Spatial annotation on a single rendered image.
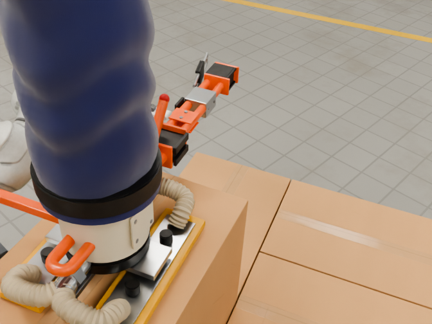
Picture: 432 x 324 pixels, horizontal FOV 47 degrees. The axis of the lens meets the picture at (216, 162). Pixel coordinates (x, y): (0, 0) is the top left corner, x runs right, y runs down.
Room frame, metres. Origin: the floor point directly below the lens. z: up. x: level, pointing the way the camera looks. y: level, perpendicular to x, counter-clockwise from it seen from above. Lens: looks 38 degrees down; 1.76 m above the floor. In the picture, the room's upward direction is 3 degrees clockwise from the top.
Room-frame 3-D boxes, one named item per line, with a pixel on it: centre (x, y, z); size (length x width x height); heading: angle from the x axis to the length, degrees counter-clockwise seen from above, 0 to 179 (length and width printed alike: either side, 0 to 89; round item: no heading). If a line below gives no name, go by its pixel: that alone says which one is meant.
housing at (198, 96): (1.11, 0.05, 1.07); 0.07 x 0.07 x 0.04; 70
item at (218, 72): (1.24, 0.00, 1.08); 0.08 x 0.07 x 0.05; 160
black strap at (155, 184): (0.68, 0.21, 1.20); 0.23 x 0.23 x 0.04
